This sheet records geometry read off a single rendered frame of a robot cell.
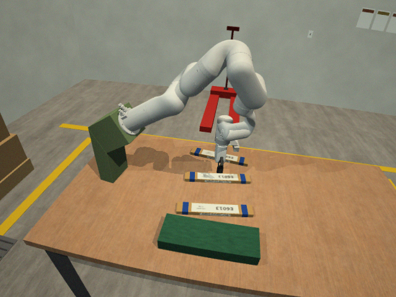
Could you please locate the tan box with blue bands and white label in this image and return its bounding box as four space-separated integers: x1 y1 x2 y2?
176 202 254 217
185 171 251 184
191 147 249 166

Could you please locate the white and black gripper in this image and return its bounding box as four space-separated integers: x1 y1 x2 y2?
215 142 228 173

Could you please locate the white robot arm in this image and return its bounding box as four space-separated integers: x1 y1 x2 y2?
118 40 267 152

